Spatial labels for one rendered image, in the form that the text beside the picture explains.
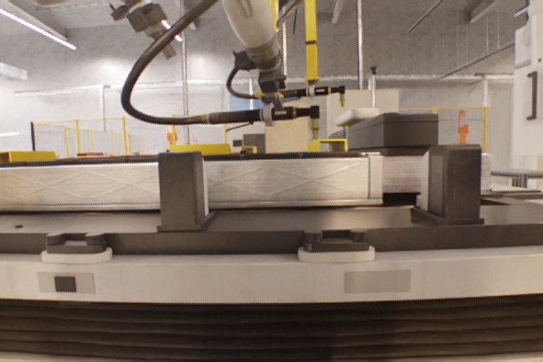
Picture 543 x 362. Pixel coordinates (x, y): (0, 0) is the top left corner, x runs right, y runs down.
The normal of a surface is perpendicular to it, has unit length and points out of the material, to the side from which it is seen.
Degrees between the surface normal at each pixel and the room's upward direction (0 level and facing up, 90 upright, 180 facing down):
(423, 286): 90
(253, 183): 90
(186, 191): 90
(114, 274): 90
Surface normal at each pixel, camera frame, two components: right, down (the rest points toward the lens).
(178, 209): -0.04, 0.09
